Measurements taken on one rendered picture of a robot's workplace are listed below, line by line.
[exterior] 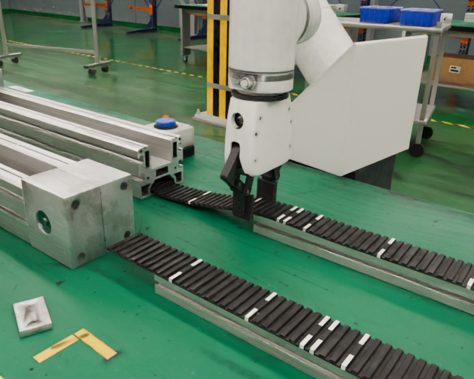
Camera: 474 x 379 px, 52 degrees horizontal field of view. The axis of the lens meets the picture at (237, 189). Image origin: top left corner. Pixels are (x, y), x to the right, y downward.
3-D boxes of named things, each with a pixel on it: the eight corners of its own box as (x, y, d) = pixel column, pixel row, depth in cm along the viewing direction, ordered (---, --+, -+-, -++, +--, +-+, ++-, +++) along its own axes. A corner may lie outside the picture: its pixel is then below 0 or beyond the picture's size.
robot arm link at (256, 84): (268, 77, 56) (266, 102, 57) (306, 68, 63) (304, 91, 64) (212, 68, 61) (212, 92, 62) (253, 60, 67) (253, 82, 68)
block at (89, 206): (148, 232, 68) (145, 168, 64) (72, 270, 58) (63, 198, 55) (107, 213, 72) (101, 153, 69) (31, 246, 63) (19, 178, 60)
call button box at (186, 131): (195, 155, 98) (195, 124, 95) (160, 168, 91) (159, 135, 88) (166, 146, 102) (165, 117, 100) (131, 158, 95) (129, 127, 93)
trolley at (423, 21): (432, 138, 383) (458, 1, 343) (422, 159, 338) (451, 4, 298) (308, 119, 425) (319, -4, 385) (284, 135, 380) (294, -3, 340)
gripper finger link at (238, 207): (241, 182, 62) (239, 228, 65) (255, 175, 64) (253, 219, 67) (221, 176, 64) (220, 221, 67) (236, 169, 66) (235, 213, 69)
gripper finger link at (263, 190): (275, 165, 68) (273, 208, 71) (287, 159, 70) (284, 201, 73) (257, 160, 70) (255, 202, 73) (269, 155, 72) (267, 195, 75)
